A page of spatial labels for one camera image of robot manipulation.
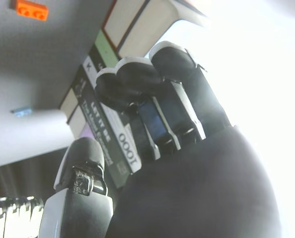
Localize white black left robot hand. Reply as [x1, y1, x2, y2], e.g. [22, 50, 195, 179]
[38, 41, 285, 238]

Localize black book grey label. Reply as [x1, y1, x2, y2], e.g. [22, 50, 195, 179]
[87, 44, 109, 75]

